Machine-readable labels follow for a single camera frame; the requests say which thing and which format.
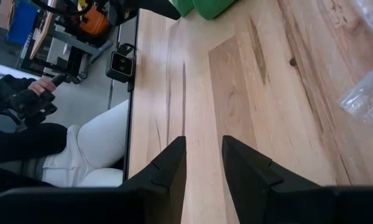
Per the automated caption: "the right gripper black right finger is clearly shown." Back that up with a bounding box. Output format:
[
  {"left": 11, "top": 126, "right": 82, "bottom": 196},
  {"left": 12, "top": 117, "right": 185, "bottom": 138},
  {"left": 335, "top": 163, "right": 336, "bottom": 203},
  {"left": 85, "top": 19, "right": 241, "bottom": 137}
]
[{"left": 222, "top": 135, "right": 338, "bottom": 224}]

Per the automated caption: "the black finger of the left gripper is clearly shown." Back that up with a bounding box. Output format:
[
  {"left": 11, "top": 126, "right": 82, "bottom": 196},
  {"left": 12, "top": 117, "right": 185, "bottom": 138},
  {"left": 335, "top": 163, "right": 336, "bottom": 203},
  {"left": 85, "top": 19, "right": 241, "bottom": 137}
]
[{"left": 136, "top": 0, "right": 182, "bottom": 21}]

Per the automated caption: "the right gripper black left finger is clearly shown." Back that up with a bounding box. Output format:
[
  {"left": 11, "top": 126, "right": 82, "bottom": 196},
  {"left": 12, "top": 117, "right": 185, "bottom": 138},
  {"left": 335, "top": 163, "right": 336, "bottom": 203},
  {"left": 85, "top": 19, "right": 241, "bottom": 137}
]
[{"left": 119, "top": 136, "right": 188, "bottom": 224}]

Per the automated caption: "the green bandage roll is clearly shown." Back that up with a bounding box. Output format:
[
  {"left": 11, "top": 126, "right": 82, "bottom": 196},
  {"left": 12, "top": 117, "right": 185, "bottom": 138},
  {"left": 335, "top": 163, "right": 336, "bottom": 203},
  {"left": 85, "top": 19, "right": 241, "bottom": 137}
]
[{"left": 170, "top": 0, "right": 237, "bottom": 21}]

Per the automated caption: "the clear plastic zip bag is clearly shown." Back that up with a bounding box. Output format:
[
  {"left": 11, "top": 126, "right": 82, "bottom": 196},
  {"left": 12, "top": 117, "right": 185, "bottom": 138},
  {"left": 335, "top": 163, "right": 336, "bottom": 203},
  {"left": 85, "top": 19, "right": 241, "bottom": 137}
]
[{"left": 338, "top": 60, "right": 373, "bottom": 127}]

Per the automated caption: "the orange object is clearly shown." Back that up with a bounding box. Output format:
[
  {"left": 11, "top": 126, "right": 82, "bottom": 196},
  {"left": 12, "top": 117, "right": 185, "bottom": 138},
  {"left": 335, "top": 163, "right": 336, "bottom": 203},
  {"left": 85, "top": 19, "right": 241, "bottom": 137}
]
[{"left": 78, "top": 4, "right": 110, "bottom": 35}]

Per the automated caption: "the person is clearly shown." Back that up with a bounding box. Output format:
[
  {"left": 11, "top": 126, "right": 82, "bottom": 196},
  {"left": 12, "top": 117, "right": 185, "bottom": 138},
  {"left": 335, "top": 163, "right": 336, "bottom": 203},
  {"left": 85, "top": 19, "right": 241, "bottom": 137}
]
[{"left": 0, "top": 62, "right": 130, "bottom": 200}]

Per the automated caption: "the black wheeled cart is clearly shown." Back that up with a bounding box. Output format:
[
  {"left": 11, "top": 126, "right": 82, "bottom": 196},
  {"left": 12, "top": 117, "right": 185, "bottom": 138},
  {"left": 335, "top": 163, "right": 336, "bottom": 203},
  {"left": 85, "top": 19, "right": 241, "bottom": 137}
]
[{"left": 18, "top": 46, "right": 88, "bottom": 85}]

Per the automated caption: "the wooden desk with grey legs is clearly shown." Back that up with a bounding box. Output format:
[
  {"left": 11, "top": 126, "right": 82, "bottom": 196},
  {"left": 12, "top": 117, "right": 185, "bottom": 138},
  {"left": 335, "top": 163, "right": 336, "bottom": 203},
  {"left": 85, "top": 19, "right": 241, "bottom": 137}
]
[{"left": 29, "top": 0, "right": 114, "bottom": 65}]

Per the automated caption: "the blue bin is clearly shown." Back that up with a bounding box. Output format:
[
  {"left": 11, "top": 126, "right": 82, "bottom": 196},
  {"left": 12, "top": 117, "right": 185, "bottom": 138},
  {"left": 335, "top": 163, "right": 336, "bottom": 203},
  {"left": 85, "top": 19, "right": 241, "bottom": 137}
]
[{"left": 6, "top": 0, "right": 40, "bottom": 47}]

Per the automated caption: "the person's hand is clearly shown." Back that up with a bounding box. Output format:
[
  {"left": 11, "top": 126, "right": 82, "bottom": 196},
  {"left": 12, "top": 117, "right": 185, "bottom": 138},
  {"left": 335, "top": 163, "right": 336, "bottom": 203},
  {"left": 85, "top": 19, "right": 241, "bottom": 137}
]
[{"left": 27, "top": 76, "right": 57, "bottom": 96}]

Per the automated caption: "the small black table-edge camera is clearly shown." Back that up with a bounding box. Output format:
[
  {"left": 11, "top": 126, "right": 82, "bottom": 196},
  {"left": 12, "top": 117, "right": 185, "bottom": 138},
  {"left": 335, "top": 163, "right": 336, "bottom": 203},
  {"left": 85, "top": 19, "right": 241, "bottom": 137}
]
[{"left": 104, "top": 43, "right": 137, "bottom": 93}]

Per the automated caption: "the black teleoperation handle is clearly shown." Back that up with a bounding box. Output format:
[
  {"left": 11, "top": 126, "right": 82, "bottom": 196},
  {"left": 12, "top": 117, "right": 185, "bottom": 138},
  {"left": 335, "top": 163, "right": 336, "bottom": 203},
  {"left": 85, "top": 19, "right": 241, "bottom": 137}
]
[{"left": 9, "top": 73, "right": 67, "bottom": 125}]

